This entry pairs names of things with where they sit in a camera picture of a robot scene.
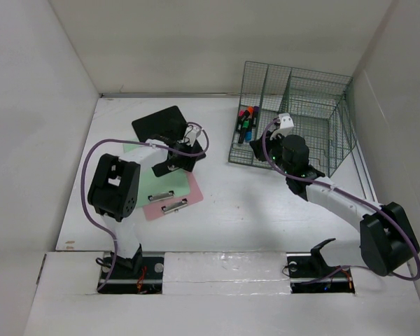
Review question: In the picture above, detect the pink capped black highlighter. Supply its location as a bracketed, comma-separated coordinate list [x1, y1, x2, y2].
[235, 111, 250, 132]

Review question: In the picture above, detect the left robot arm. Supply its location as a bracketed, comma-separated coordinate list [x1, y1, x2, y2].
[80, 122, 209, 279]

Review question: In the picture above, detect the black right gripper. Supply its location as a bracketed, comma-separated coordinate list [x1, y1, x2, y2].
[249, 128, 293, 176]

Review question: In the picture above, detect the black mounting rail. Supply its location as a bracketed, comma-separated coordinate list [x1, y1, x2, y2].
[96, 252, 355, 296]

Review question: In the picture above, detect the green wire mesh organizer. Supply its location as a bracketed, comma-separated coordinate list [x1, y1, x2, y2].
[228, 61, 356, 176]

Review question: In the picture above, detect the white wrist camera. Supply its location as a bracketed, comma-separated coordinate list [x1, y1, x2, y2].
[269, 113, 294, 140]
[184, 125, 202, 146]

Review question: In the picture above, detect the green clipboard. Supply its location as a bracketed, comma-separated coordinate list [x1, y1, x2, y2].
[120, 144, 190, 208]

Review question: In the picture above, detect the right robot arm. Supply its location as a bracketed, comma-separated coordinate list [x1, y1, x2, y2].
[250, 133, 420, 280]

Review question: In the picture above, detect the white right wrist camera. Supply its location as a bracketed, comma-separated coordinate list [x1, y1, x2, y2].
[269, 113, 294, 140]

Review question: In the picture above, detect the orange capped black highlighter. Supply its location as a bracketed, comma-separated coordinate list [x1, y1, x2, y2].
[241, 106, 254, 123]

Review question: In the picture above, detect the purple capped black highlighter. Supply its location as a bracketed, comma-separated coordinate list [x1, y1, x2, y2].
[253, 106, 259, 127]

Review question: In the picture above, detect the pink clipboard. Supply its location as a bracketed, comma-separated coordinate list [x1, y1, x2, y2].
[143, 173, 204, 221]

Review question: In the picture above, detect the black clipboard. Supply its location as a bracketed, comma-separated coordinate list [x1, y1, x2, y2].
[132, 106, 206, 161]

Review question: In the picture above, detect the green capped black highlighter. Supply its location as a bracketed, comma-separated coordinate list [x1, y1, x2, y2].
[238, 119, 251, 144]

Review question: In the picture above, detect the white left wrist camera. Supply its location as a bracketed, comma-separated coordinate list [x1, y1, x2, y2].
[184, 125, 202, 146]

